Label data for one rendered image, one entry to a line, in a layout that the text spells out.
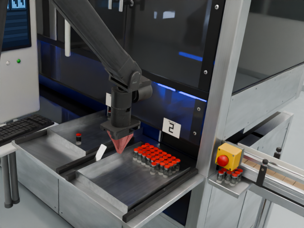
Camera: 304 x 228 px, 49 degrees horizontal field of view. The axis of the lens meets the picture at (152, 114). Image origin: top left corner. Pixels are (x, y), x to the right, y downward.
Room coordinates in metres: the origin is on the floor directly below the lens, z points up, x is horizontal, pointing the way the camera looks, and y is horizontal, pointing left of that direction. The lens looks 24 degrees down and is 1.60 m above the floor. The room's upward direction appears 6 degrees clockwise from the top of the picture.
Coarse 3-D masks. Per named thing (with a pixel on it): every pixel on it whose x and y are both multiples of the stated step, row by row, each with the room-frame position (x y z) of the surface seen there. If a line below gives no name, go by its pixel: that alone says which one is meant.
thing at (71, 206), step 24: (288, 120) 1.80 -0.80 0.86; (264, 144) 1.55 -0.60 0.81; (24, 168) 1.91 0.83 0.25; (48, 192) 1.73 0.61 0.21; (72, 192) 1.58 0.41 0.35; (216, 192) 1.18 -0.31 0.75; (72, 216) 1.58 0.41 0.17; (96, 216) 1.45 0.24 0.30; (168, 216) 1.17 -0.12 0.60; (216, 216) 1.22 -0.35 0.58; (240, 216) 1.48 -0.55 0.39
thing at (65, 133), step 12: (72, 120) 1.38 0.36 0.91; (84, 120) 1.44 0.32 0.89; (96, 120) 1.47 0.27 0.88; (108, 120) 1.49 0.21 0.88; (48, 132) 1.27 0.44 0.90; (60, 132) 1.31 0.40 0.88; (72, 132) 1.33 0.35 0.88; (84, 132) 1.34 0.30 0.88; (96, 132) 1.35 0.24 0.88; (72, 144) 1.17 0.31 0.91; (84, 144) 1.23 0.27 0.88; (96, 144) 1.24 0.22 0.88; (108, 144) 1.22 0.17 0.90
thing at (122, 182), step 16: (112, 160) 1.12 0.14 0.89; (128, 160) 1.14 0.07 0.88; (80, 176) 0.97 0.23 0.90; (96, 176) 1.01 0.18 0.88; (112, 176) 1.02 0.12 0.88; (128, 176) 1.03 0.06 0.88; (144, 176) 1.04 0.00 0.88; (160, 176) 1.05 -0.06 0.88; (176, 176) 1.02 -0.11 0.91; (96, 192) 0.91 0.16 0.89; (112, 192) 0.93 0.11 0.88; (128, 192) 0.94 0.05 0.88; (144, 192) 0.95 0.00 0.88; (128, 208) 0.83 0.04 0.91
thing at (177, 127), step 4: (164, 120) 1.22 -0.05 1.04; (168, 120) 1.21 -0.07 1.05; (164, 124) 1.22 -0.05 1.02; (168, 124) 1.21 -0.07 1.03; (176, 124) 1.18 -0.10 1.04; (164, 128) 1.22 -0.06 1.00; (168, 128) 1.20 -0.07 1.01; (176, 128) 1.18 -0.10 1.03; (168, 132) 1.20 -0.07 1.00; (176, 132) 1.18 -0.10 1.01; (176, 136) 1.18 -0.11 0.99
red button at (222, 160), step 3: (219, 156) 1.03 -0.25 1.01; (222, 156) 1.02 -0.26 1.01; (225, 156) 1.03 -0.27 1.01; (219, 159) 1.02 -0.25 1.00; (222, 159) 1.01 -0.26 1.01; (225, 159) 1.01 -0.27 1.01; (219, 162) 1.02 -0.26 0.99; (222, 162) 1.01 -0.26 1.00; (225, 162) 1.01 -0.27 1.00; (219, 165) 1.02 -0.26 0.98; (222, 165) 1.01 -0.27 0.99; (225, 165) 1.01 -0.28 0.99
